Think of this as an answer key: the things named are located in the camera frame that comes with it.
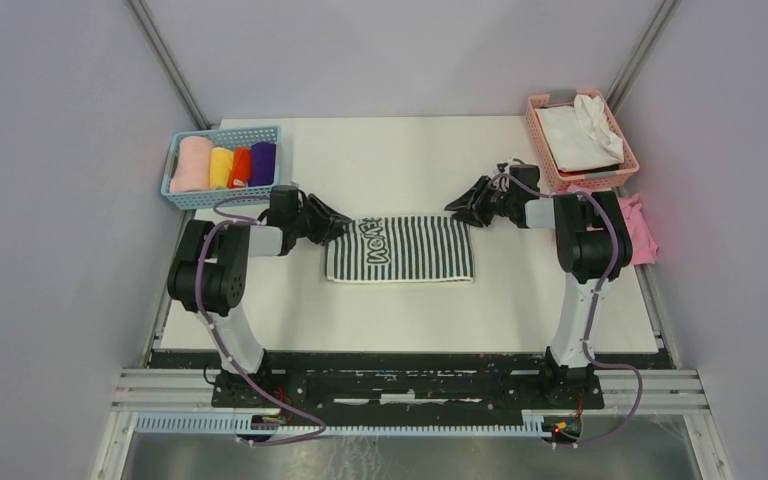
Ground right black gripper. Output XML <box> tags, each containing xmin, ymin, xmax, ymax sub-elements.
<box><xmin>447</xmin><ymin>176</ymin><xmax>517</xmax><ymax>229</ymax></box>

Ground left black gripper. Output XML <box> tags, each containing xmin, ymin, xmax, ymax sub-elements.
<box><xmin>289</xmin><ymin>194</ymin><xmax>350</xmax><ymax>246</ymax></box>

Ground green white striped towel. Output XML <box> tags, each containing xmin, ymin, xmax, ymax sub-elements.
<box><xmin>324</xmin><ymin>216</ymin><xmax>475</xmax><ymax>284</ymax></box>

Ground purple towel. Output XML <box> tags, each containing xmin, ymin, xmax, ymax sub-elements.
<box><xmin>248</xmin><ymin>142</ymin><xmax>277</xmax><ymax>188</ymax></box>

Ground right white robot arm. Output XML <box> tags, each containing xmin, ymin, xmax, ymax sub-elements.
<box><xmin>444</xmin><ymin>159</ymin><xmax>633</xmax><ymax>408</ymax></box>

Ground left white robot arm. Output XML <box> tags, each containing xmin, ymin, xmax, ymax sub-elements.
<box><xmin>167</xmin><ymin>185</ymin><xmax>352</xmax><ymax>407</ymax></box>

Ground red rolled towel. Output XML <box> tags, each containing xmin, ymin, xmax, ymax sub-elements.
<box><xmin>227</xmin><ymin>147</ymin><xmax>252</xmax><ymax>189</ymax></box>

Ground yellow rolled towel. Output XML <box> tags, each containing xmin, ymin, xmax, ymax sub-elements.
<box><xmin>208</xmin><ymin>147</ymin><xmax>234</xmax><ymax>190</ymax></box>

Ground pink plastic basket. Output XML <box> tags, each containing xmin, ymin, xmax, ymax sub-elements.
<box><xmin>524</xmin><ymin>89</ymin><xmax>640</xmax><ymax>191</ymax></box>

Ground white folded cloth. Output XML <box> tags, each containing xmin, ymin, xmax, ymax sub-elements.
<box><xmin>536</xmin><ymin>94</ymin><xmax>624</xmax><ymax>173</ymax></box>

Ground blue plastic basket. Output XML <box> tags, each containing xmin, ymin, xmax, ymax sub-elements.
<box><xmin>160</xmin><ymin>125</ymin><xmax>282</xmax><ymax>210</ymax></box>

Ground pink rolled towel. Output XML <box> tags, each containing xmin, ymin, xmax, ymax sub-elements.
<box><xmin>169</xmin><ymin>136</ymin><xmax>215</xmax><ymax>194</ymax></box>

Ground pink crumpled towel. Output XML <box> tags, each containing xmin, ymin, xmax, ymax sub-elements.
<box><xmin>576</xmin><ymin>188</ymin><xmax>660</xmax><ymax>268</ymax></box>

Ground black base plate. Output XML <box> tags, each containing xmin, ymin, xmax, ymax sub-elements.
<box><xmin>148</xmin><ymin>351</ymin><xmax>671</xmax><ymax>430</ymax></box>

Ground aluminium frame rails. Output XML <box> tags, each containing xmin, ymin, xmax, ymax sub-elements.
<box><xmin>92</xmin><ymin>220</ymin><xmax>733</xmax><ymax>479</ymax></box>

